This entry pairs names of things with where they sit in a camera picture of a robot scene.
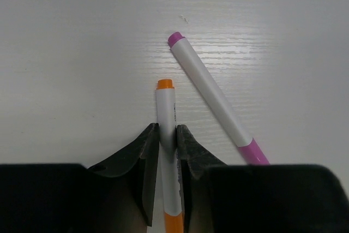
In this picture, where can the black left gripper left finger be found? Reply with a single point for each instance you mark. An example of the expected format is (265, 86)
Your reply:
(122, 187)

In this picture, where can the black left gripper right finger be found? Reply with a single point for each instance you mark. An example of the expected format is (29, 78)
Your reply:
(194, 160)

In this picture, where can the orange capped white marker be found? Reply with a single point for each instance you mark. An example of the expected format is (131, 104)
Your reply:
(166, 116)

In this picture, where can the pink capped white marker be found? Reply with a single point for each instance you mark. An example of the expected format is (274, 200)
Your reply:
(221, 108)

